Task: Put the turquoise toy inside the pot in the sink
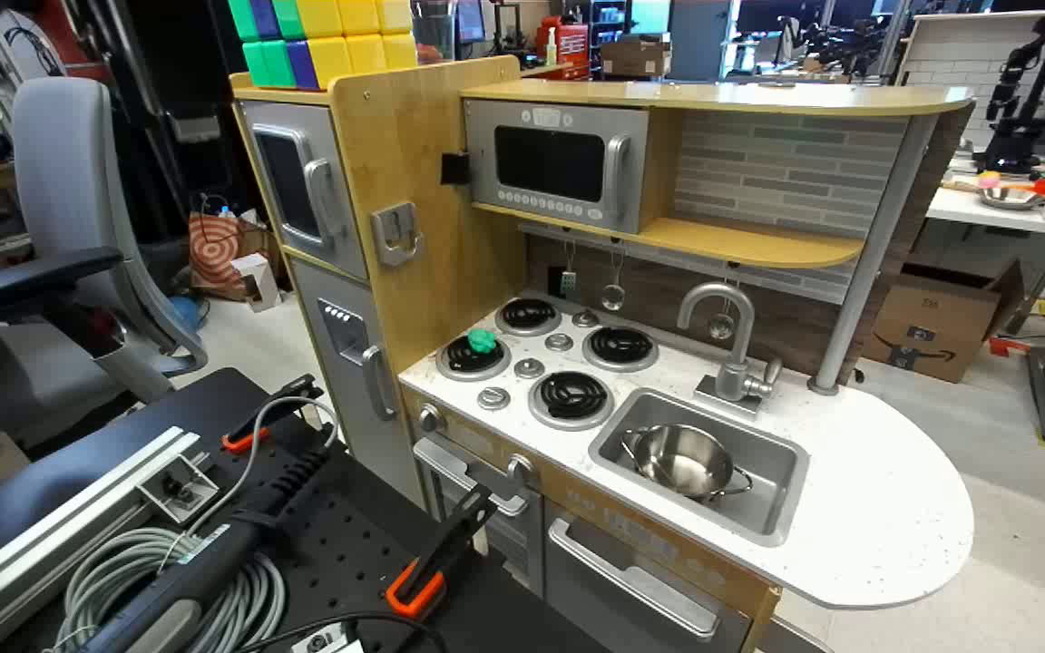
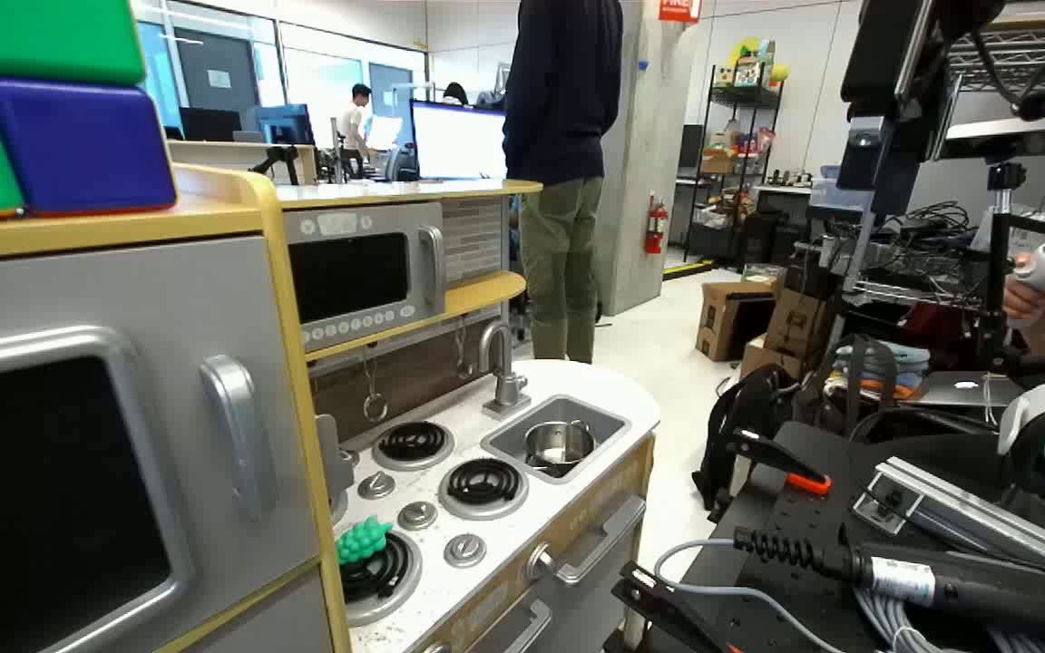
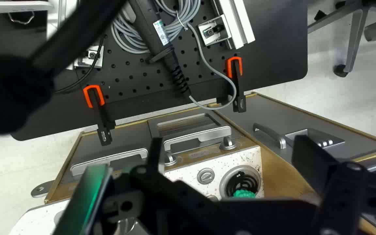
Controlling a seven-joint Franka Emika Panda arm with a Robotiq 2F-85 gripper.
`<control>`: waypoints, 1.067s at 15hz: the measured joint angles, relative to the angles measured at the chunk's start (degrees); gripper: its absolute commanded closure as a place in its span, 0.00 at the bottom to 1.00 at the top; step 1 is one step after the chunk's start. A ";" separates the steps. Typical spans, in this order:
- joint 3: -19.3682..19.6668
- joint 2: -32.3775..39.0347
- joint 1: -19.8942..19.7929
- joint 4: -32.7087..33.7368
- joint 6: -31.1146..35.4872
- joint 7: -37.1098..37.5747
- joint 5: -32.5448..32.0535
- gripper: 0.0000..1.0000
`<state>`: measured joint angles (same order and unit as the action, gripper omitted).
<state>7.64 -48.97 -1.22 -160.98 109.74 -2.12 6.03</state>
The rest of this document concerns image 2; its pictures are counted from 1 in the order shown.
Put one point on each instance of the black metal shelf rack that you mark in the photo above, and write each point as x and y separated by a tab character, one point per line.
735	159

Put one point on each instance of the yellow wooden shelf board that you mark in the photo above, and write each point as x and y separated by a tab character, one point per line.
489	295

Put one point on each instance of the brown cardboard box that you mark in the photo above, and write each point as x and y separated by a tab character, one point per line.
768	359
799	323

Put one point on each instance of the blue storage bin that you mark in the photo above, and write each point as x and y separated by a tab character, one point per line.
80	148

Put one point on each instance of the wooden toy kitchen set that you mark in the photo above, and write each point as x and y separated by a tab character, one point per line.
517	531

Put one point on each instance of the small metal pot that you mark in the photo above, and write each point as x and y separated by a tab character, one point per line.
558	445

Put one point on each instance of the gray cabinet door with window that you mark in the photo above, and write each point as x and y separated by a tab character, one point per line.
98	315

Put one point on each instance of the black clamp with orange tip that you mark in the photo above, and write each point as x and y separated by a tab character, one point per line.
777	462

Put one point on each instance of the blue plastic crate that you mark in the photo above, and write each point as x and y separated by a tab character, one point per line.
825	191

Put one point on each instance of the dark computer monitor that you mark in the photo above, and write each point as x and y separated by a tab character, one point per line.
286	123

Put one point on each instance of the gray toy faucet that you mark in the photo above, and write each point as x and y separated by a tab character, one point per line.
502	367

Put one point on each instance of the standing person in dark hoodie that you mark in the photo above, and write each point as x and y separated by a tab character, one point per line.
560	97

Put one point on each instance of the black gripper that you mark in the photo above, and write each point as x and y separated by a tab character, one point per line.
889	47

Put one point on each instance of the distant person in white shirt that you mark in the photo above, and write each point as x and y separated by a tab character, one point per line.
358	128

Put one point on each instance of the silver laptop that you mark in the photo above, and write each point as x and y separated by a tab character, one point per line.
963	385

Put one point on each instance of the aluminium extrusion bar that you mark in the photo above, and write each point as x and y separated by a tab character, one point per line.
970	514

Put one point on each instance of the gray camera on stand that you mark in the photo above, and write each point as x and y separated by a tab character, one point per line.
1015	136

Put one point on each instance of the operator right hand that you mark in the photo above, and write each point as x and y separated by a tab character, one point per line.
1035	315

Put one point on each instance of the gray toy sink basin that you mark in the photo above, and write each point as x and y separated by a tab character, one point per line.
511	438

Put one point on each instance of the gray brick pattern panel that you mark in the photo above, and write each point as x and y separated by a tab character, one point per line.
472	242

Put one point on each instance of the white lit monitor screen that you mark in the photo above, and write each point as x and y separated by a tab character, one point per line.
460	144

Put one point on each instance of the gray stove knob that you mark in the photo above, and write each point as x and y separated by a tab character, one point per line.
375	484
414	515
466	549

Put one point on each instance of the turquoise bumpy toy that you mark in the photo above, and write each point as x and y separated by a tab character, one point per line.
361	541

